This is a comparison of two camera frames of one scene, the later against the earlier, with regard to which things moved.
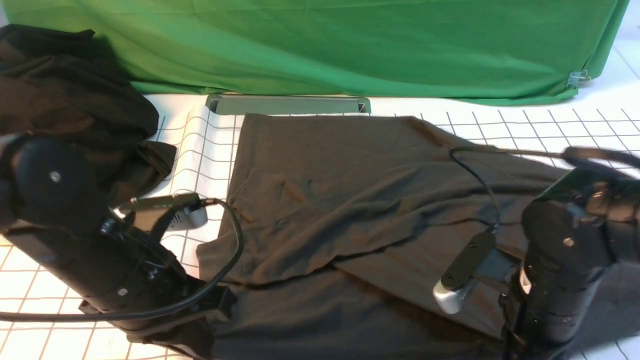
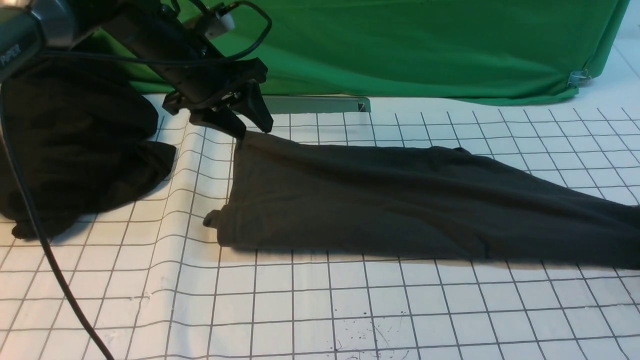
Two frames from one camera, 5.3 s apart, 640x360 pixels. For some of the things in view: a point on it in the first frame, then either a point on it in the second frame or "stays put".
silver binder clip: [578, 77] stays put
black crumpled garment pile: [56, 82] stays put
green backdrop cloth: [518, 50] stays put
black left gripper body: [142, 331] → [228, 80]
